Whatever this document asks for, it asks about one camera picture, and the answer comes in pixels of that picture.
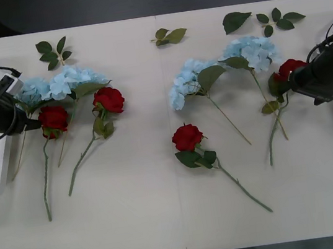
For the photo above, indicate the pale grey left wrist camera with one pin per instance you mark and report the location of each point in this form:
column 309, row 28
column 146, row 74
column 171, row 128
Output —
column 14, row 84

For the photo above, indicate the pale grey wrist camera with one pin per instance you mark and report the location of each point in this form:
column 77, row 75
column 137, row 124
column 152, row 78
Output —
column 325, row 98
column 14, row 84

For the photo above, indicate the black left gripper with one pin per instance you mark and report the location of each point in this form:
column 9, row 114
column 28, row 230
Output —
column 5, row 115

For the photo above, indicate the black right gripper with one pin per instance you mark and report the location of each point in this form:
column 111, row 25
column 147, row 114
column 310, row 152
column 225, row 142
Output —
column 313, row 77

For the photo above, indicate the dark green leaf twig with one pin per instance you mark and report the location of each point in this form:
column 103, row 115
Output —
column 49, row 57
column 284, row 23

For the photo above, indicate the red rose with green stem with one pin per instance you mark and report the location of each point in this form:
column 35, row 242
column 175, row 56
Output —
column 54, row 116
column 109, row 100
column 292, row 65
column 187, row 137

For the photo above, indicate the olive green leaf twig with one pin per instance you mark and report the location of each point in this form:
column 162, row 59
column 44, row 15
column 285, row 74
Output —
column 176, row 35

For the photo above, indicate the pale grey right wrist camera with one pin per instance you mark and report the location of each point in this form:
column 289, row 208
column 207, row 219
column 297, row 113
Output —
column 325, row 98

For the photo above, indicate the single dark green leaf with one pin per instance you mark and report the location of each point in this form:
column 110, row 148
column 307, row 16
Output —
column 234, row 22

